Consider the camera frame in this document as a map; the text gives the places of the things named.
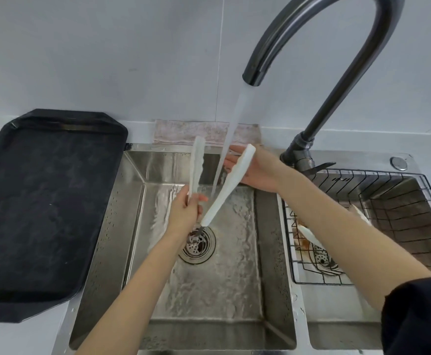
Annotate person's left forearm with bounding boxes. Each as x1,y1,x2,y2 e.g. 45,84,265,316
74,232,190,355

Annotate dark navy garment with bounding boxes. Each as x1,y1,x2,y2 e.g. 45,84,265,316
380,276,431,355

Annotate person's left hand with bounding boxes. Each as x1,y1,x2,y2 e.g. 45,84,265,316
165,184,208,243

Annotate pink dish cloth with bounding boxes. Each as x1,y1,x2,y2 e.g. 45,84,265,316
153,119,262,146

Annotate black wire basket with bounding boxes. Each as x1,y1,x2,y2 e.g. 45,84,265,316
281,168,431,286

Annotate white tongs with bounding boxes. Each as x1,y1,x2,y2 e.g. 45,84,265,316
297,224,325,250
349,204,372,227
186,136,257,245

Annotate person's right hand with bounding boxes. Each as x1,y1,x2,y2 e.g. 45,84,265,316
222,144,294,193

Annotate round metal drain strainer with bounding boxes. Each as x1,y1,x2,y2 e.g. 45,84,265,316
178,224,217,265
309,244,344,276

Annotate stainless steel double sink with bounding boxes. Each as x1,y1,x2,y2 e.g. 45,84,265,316
51,143,431,355

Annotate black plastic tray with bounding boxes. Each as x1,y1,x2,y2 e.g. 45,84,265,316
0,108,129,324

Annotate dark grey gooseneck faucet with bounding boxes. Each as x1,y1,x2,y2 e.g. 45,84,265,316
241,0,407,178

